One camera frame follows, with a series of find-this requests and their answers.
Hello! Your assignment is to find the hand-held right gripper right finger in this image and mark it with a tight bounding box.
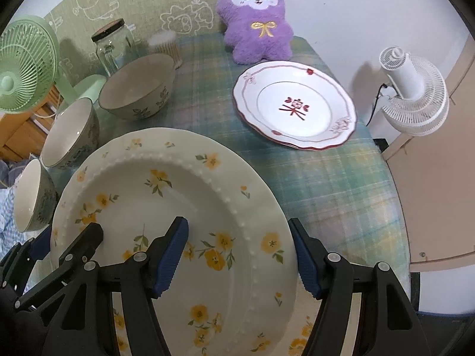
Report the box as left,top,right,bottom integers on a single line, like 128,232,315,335
289,218,431,356

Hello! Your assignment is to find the blue checked blanket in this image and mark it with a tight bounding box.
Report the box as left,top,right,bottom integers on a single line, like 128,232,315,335
0,161,49,297

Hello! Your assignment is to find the black fan cable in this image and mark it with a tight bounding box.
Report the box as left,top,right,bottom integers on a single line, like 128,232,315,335
365,82,390,127

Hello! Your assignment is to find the small floral ceramic bowl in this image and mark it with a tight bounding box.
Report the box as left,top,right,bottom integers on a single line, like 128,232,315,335
14,159,57,233

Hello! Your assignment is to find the red trim white plate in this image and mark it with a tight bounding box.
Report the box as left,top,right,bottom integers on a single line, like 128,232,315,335
233,60,357,151

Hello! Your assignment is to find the purple plush rabbit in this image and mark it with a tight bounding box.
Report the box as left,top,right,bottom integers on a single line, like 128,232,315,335
216,0,295,63

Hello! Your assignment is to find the yellow floral white plate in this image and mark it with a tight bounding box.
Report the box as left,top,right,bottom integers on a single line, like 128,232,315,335
111,289,364,356
50,128,297,356

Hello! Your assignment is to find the green blue plaid tablecloth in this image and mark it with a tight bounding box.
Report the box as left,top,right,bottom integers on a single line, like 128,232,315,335
45,35,411,356

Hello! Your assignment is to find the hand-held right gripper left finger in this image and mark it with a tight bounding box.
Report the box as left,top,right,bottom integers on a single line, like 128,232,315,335
45,216,190,356

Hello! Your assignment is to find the clear cotton swab container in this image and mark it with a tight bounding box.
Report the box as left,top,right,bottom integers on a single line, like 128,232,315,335
148,31,183,69

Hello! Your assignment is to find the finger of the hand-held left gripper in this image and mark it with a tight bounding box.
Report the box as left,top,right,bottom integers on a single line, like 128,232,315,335
0,226,53,293
15,222,105,310

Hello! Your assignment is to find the white circulator fan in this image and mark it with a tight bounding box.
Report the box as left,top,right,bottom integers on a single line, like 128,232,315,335
379,46,449,136

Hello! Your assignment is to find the green desk fan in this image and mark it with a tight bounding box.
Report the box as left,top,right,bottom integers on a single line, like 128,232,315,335
0,15,106,114

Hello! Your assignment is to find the medium floral ceramic bowl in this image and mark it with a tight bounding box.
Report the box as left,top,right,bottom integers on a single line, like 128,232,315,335
39,97,100,170

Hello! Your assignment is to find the glass jar with dark lid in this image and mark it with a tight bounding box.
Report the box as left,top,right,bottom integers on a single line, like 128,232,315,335
91,18,136,77

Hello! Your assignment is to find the beige wooden board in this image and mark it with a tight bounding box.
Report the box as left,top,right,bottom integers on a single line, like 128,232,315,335
382,41,475,275

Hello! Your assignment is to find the large floral ceramic bowl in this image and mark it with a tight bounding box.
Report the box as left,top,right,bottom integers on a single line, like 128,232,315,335
97,53,176,121

